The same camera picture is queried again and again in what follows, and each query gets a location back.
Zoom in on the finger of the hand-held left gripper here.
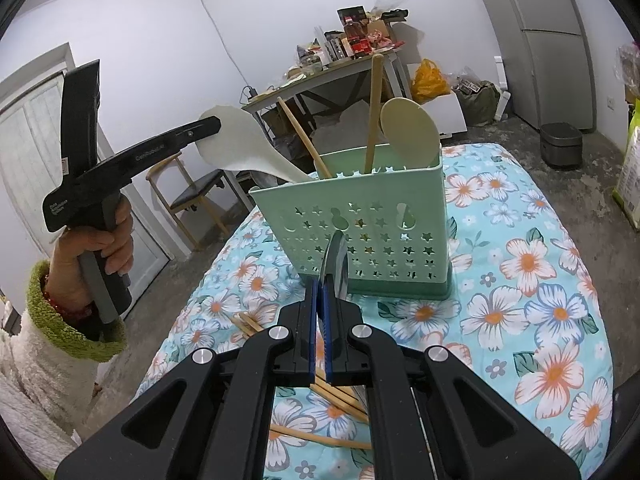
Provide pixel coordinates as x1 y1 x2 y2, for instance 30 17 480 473
131 115 223 177

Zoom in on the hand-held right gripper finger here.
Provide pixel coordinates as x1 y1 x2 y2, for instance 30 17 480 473
54 280 326 480
322 284 582 480

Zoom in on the white rice paddle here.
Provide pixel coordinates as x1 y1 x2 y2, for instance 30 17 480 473
196 104 311 183

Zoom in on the bamboo chopstick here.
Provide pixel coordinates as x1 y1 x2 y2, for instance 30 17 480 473
363 53 385 173
239 320 371 423
235 311 370 411
269 425 374 451
276 96 333 180

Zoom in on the metal spoon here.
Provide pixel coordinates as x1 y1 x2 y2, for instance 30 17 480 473
317 229 353 311

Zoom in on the green plastic utensil holder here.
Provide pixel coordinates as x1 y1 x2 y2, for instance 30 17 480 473
248 142 453 301

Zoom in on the beige plastic ladle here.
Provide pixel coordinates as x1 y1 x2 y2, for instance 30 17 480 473
379 96 442 168

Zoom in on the person's left forearm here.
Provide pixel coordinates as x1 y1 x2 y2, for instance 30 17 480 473
0 260 128 476

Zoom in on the person's left hand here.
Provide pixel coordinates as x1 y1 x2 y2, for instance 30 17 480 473
44 197 136 318

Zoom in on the white panel door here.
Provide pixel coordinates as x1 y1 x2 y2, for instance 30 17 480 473
0 42 173 321

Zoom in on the wooden chair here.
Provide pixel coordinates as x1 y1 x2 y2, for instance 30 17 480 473
146 152 233 251

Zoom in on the floral blue blanket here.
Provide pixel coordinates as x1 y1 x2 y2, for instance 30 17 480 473
127 142 616 480

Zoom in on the yellow plastic bag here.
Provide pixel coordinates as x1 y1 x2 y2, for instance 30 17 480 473
410 58 452 103

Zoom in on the white box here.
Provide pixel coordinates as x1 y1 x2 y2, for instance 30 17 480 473
407 62 468 137

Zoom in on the olive green bag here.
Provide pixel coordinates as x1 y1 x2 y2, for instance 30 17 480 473
452 77 503 126

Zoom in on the dark grey rice cooker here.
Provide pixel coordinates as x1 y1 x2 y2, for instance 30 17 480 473
540 121 585 170

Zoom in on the yellow green rice bag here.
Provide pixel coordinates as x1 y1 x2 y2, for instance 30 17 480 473
612 97 640 231

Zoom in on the grey refrigerator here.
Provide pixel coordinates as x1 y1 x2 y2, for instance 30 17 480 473
487 0 601 133

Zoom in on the crinkled plastic bag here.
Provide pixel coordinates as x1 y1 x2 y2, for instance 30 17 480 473
615 40 640 101

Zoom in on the red bead bracelet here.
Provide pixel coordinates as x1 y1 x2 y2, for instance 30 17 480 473
42 280 93 321

